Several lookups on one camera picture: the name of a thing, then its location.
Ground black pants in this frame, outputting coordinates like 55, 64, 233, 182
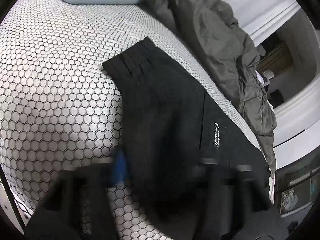
103, 38, 270, 239

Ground white honeycomb mattress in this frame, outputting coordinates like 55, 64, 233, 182
0, 0, 261, 240

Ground dark shelving unit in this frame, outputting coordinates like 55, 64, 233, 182
273, 164, 320, 215

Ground grey crumpled duvet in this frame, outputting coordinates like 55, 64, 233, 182
143, 0, 277, 174

